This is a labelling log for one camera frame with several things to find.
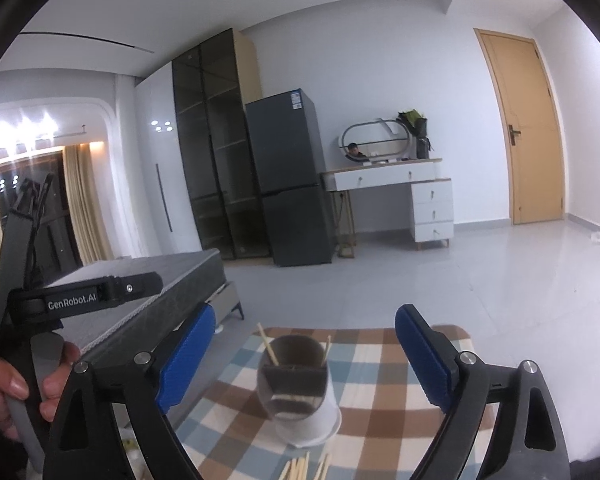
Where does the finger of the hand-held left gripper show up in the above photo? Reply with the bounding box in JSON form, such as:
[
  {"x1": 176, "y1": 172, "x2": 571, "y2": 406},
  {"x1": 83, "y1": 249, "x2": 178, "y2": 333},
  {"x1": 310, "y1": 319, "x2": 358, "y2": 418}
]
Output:
[{"x1": 105, "y1": 271, "x2": 163, "y2": 307}]

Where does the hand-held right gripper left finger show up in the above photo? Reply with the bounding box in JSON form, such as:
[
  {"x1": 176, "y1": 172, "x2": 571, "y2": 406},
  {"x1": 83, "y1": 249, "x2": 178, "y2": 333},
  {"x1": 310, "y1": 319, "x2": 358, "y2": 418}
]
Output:
[{"x1": 42, "y1": 304, "x2": 217, "y2": 480}]

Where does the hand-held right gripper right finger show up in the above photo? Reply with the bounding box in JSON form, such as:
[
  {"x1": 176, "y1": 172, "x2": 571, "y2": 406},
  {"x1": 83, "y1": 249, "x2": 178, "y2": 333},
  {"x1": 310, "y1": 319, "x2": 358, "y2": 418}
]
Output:
[{"x1": 395, "y1": 304, "x2": 572, "y2": 480}]

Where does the white utensil holder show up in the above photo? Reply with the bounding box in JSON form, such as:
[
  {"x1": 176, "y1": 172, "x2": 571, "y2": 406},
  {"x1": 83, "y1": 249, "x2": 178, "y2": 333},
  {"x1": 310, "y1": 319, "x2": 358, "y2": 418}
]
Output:
[{"x1": 256, "y1": 334, "x2": 342, "y2": 450}]

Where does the pile of wooden chopsticks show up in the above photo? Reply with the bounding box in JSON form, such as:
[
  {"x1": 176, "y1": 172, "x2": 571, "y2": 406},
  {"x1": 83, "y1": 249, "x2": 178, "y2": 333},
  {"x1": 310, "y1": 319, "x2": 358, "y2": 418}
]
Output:
[{"x1": 278, "y1": 451, "x2": 337, "y2": 480}]

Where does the person's left hand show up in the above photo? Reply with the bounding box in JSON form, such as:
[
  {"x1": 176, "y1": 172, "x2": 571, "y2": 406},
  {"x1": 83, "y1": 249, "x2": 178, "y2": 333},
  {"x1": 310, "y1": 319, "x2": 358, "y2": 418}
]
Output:
[{"x1": 0, "y1": 342, "x2": 82, "y2": 441}]

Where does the grey quilted sofa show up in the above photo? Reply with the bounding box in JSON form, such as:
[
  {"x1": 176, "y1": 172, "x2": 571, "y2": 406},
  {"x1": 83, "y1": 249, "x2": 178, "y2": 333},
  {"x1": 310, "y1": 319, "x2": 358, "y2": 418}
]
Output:
[{"x1": 40, "y1": 249, "x2": 227, "y2": 362}]

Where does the checkered rug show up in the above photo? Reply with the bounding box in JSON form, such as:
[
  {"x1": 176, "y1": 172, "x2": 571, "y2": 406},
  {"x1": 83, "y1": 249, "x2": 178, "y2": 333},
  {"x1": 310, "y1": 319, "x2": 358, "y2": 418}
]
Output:
[{"x1": 172, "y1": 325, "x2": 496, "y2": 480}]

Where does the dark window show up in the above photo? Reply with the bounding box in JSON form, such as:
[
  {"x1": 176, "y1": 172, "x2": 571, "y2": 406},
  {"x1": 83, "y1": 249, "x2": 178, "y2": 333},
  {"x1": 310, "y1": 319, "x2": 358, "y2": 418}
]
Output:
[{"x1": 0, "y1": 152, "x2": 83, "y2": 286}]

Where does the white plastic bag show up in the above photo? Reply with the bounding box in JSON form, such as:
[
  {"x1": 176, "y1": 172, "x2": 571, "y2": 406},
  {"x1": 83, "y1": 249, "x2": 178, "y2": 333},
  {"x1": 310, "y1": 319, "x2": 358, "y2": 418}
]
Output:
[{"x1": 117, "y1": 430, "x2": 148, "y2": 480}]

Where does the white wardrobe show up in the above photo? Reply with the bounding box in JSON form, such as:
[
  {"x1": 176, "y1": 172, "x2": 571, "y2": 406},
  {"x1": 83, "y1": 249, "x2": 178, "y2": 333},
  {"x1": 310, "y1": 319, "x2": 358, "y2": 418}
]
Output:
[{"x1": 134, "y1": 62, "x2": 204, "y2": 260}]

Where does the white vanity desk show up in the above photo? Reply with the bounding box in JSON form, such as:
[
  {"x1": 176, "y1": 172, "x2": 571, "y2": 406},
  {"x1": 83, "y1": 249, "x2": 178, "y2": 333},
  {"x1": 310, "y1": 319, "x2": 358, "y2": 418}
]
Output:
[{"x1": 320, "y1": 157, "x2": 455, "y2": 253}]

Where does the dark glass cabinet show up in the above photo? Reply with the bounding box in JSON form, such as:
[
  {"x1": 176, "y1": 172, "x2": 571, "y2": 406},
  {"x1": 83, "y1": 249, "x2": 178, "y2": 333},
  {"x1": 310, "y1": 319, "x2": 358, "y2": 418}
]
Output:
[{"x1": 171, "y1": 27, "x2": 273, "y2": 261}]

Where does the dark grey fridge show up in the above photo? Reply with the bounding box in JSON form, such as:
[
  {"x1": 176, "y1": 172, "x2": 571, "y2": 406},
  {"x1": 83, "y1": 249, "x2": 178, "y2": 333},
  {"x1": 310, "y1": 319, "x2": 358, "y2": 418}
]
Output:
[{"x1": 244, "y1": 88, "x2": 337, "y2": 268}]

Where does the oval mirror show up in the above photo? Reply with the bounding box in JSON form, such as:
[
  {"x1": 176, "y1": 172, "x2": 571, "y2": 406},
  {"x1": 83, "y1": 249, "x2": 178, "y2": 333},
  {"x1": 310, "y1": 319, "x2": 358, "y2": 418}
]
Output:
[{"x1": 341, "y1": 118, "x2": 412, "y2": 163}]

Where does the black bag on dresser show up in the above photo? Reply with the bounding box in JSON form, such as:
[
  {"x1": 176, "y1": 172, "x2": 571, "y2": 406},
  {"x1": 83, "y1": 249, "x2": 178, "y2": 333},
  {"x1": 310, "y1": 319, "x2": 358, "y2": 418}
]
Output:
[{"x1": 396, "y1": 109, "x2": 432, "y2": 160}]

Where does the wooden door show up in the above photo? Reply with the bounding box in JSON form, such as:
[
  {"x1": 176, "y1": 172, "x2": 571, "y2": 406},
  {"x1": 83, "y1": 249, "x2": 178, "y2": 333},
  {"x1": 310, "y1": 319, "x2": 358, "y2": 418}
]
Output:
[{"x1": 474, "y1": 27, "x2": 568, "y2": 226}]

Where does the gold frame stool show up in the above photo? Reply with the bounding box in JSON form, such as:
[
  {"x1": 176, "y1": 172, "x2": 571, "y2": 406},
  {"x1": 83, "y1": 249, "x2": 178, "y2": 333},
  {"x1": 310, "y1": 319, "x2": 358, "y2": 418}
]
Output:
[{"x1": 332, "y1": 191, "x2": 357, "y2": 257}]

